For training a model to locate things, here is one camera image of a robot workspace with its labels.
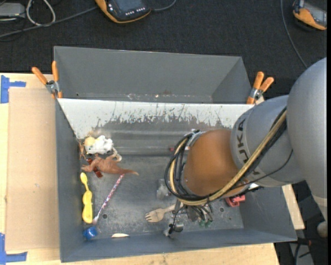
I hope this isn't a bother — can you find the striped thin stick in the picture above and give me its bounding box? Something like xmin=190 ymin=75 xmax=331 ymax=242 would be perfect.
xmin=92 ymin=173 xmax=126 ymax=225

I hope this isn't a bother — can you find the brown toy dinosaur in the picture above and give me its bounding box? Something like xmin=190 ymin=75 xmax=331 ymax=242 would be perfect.
xmin=81 ymin=156 xmax=140 ymax=177

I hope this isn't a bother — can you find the grey metal bin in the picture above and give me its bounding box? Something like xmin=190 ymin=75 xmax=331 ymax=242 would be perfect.
xmin=52 ymin=45 xmax=298 ymax=263

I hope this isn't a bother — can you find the blue small cup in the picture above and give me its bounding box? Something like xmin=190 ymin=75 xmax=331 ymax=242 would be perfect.
xmin=83 ymin=226 xmax=99 ymax=241

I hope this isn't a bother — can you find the white toy animal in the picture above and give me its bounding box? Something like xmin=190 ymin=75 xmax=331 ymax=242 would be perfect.
xmin=83 ymin=135 xmax=114 ymax=156

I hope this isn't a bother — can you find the brown cardboard board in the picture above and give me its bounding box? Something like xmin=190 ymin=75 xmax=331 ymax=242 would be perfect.
xmin=4 ymin=87 xmax=60 ymax=253

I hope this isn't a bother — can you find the beige plastic fork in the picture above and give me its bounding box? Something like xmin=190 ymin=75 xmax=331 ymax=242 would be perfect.
xmin=144 ymin=204 xmax=178 ymax=223

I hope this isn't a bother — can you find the red-pink small object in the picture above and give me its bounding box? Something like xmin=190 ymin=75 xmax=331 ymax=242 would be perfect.
xmin=225 ymin=194 xmax=247 ymax=207

